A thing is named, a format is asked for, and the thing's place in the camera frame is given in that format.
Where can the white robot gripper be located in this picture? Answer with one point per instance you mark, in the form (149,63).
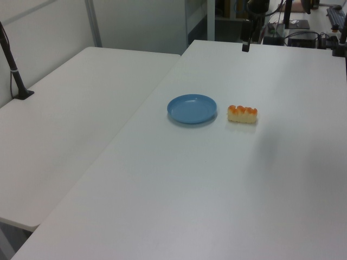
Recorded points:
(247,29)

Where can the orange glazed bread loaf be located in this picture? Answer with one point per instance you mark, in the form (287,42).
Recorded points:
(242,115)

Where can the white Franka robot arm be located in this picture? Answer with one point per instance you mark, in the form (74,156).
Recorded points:
(257,6)

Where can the blue round plate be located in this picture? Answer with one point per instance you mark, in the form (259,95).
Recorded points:
(192,109)

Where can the black electronics box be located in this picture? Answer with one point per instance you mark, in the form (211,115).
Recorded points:
(273,40)

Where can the black monitor stand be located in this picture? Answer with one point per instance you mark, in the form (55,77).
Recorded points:
(294,23)

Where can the black controller device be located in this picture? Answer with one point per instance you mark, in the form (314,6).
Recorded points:
(302,40)

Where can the black keyboard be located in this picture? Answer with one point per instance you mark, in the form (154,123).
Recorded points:
(335,15)

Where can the white side table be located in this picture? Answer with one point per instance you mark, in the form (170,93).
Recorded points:
(62,113)

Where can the black slanted camera stand pole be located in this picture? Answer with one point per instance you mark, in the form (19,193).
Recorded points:
(13,70)

